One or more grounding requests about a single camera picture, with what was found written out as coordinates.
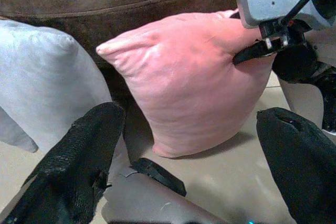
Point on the finger of the cloth-wrapped black right gripper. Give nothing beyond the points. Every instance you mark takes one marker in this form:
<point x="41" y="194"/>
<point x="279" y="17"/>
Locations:
<point x="294" y="64"/>

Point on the pink velvet pillow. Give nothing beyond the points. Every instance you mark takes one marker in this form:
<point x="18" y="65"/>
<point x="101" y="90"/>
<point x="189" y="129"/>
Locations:
<point x="189" y="82"/>

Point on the finger of the bare black right gripper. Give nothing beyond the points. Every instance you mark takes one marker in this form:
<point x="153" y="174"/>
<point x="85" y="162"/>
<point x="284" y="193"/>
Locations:
<point x="252" y="53"/>

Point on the light grey pillow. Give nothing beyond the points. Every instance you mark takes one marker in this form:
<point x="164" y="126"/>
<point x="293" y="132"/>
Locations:
<point x="39" y="77"/>

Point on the brown suede sofa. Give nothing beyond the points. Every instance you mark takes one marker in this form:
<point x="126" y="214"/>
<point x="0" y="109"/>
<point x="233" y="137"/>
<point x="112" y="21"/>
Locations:
<point x="118" y="1"/>

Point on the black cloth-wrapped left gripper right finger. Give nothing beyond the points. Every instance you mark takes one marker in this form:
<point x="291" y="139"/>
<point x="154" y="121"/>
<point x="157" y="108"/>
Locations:
<point x="302" y="166"/>

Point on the silver robot left leg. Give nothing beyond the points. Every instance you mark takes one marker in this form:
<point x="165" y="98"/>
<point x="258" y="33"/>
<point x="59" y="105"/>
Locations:
<point x="147" y="203"/>

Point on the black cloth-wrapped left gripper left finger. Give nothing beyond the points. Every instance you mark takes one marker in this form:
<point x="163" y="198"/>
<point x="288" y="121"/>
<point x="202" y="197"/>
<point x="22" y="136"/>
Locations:
<point x="76" y="155"/>

